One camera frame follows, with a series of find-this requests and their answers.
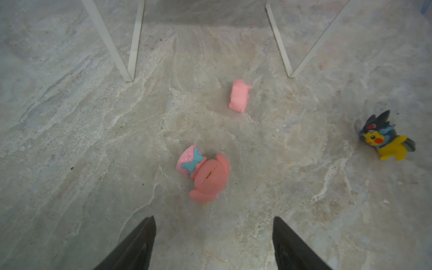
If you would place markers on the small pink pig toy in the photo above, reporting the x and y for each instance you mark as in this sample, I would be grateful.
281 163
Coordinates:
239 96

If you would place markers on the black yellow duck toy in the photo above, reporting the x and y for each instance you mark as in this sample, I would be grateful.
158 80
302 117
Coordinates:
379 133

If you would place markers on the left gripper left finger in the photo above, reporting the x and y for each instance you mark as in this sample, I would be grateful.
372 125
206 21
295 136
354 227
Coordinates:
134 252

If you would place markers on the wooden two-tier shelf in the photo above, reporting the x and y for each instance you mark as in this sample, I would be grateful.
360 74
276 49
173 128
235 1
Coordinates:
229 36

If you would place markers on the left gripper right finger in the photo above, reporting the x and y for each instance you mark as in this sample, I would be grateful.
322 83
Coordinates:
291 252

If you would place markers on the pink toy with blue bow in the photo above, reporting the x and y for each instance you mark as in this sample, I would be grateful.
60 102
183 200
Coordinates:
210 176

